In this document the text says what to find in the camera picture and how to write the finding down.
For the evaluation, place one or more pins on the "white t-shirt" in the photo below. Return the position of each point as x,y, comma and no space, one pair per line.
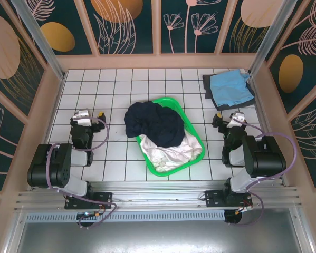
171,158

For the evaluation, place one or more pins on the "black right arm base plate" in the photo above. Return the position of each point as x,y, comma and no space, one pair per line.
213,197

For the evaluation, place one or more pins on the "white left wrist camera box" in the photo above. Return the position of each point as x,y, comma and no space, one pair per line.
82,118

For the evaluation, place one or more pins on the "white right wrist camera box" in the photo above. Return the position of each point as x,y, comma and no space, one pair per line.
237,120

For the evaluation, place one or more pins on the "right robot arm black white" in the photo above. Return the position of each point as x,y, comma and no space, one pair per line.
266,160

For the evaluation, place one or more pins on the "light blue folded t-shirt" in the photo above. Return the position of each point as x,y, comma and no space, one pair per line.
229,88

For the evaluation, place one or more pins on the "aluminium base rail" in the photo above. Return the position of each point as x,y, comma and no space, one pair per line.
157,189

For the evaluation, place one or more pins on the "grey metal sheet panel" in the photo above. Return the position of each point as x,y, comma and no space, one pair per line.
157,237

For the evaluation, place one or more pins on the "grey folded t-shirt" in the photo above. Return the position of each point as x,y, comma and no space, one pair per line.
206,87

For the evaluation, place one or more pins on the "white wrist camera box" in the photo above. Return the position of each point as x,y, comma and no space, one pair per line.
82,118
237,120

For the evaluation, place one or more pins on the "green plastic basket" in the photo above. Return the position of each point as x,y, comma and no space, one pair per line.
168,172

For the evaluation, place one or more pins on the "navy blue t-shirt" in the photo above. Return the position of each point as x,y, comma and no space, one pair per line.
155,124

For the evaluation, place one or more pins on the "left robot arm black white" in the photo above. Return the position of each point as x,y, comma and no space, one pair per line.
55,168

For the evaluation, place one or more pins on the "aluminium frame post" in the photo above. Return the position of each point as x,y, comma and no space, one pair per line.
41,42
268,37

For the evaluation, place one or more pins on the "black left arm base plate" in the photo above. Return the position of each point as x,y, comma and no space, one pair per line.
102,199

